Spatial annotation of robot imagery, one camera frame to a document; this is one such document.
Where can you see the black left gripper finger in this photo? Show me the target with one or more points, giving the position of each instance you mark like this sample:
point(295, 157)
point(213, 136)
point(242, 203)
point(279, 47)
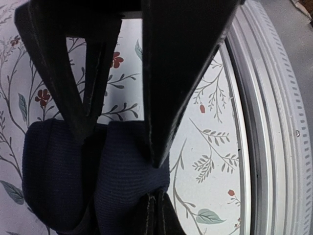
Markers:
point(157, 215)

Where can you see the navy underwear with cream waistband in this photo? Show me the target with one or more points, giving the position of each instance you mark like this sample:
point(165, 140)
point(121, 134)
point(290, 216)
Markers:
point(73, 188)

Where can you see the floral tablecloth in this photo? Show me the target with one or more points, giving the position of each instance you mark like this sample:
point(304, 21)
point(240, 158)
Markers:
point(204, 160)

